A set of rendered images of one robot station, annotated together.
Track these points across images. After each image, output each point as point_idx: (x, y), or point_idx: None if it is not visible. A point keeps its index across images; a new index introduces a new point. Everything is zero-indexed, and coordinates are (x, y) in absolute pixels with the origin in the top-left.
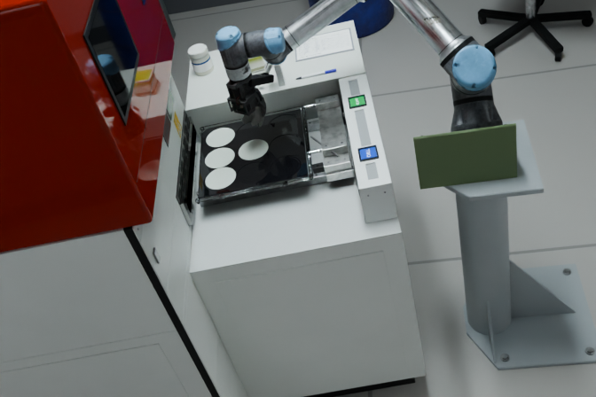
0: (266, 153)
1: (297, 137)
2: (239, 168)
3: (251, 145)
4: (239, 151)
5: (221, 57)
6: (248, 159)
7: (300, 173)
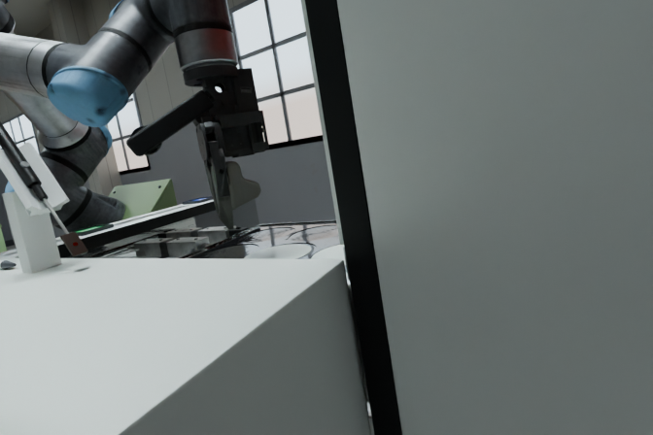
0: (267, 247)
1: (197, 257)
2: (331, 237)
3: (271, 258)
4: (300, 255)
5: (224, 1)
6: (301, 245)
7: (264, 228)
